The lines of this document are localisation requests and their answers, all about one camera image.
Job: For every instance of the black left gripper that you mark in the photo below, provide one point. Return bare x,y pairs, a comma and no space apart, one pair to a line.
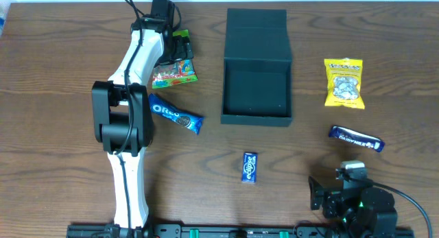
183,48

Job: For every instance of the blue oreo pack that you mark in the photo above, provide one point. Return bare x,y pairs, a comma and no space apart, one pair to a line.
183,118

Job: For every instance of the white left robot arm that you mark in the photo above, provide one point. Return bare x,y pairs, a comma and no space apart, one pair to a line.
121,109

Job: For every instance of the black gift box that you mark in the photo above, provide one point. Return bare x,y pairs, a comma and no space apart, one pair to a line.
257,89

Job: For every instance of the purple dairy milk chocolate bar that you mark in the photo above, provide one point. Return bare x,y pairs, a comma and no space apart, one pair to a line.
357,138

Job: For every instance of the yellow snack bag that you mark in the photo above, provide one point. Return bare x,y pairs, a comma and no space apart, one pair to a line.
344,82

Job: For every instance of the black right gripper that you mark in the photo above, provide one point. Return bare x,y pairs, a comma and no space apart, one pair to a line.
317,192

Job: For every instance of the blue eclipse mints tin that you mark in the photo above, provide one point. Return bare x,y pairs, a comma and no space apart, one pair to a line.
249,168

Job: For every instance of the haribo gummy bag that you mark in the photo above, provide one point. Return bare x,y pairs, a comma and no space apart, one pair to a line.
180,69

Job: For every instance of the black mounting rail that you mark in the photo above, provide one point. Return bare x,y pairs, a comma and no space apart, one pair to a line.
178,231

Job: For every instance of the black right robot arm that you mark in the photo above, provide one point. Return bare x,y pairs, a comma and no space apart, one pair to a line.
358,208

